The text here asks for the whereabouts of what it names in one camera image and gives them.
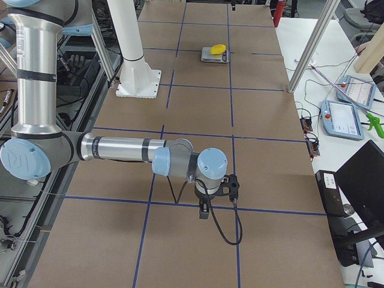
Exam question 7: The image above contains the near blue teach pendant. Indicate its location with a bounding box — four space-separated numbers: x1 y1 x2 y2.
320 100 364 140

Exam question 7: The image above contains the aluminium frame post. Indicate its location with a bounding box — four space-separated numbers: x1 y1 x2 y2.
287 0 340 93

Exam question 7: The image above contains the orange circuit board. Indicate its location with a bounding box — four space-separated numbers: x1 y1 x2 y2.
305 138 320 158
300 117 313 133

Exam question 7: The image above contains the far blue teach pendant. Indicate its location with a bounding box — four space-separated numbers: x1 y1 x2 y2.
337 75 377 110

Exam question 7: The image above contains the digital kitchen scale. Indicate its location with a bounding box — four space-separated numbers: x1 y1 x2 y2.
201 47 230 64

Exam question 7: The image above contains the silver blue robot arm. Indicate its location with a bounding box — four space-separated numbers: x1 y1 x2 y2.
1 1 228 219

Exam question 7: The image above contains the black desktop computer box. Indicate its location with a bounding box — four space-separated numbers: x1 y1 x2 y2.
315 170 362 267

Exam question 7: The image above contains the blue teach pendant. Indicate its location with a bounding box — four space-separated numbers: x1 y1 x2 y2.
337 75 377 110
320 100 364 140

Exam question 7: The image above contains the red cylinder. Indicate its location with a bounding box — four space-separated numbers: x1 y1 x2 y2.
273 0 286 28

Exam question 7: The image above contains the black monitor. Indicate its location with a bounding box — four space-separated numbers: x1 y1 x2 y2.
335 140 383 247

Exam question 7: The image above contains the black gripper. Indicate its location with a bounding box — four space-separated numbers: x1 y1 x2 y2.
194 184 224 220

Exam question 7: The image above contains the yellow mango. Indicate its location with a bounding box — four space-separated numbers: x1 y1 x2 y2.
210 44 227 55

